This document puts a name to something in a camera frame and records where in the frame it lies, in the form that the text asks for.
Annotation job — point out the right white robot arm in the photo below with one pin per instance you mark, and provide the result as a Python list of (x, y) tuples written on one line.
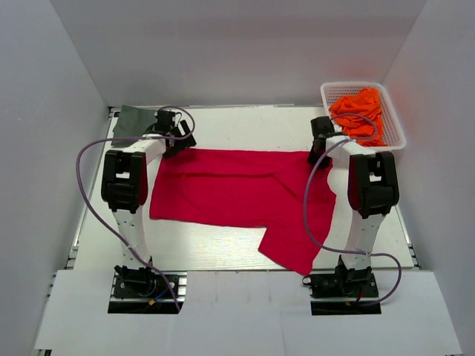
[(372, 189)]

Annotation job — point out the folded grey t shirt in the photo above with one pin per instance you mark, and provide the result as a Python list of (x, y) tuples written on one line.
[(133, 122)]

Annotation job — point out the orange t shirt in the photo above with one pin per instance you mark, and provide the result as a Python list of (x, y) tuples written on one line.
[(360, 116)]

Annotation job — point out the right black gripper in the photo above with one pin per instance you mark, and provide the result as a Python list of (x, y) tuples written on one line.
[(313, 159)]

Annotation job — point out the white plastic basket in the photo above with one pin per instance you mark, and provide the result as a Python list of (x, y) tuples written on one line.
[(342, 144)]

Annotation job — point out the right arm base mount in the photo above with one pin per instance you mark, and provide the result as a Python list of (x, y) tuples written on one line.
[(328, 297)]

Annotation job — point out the red t shirt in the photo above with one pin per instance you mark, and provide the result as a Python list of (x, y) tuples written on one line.
[(249, 189)]

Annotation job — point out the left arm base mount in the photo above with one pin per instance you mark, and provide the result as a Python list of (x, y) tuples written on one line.
[(143, 291)]

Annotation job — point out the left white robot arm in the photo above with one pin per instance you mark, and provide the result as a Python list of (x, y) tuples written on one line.
[(125, 188)]

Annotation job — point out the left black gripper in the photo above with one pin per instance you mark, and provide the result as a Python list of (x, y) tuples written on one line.
[(185, 143)]

